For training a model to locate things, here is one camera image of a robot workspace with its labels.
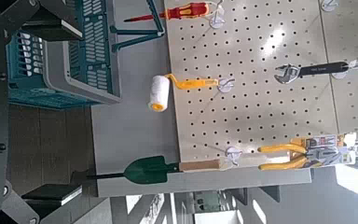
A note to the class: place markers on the red and yellow screwdriver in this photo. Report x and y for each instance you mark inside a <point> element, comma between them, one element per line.
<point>186,11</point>

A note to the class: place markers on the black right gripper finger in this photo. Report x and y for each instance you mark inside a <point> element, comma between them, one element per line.
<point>52,29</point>
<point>51,193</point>

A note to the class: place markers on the teal crate with grey rim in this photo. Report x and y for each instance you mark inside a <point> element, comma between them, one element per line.
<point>59,81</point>

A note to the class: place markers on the white perforated pegboard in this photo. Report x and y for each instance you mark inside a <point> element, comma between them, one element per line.
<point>254,46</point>

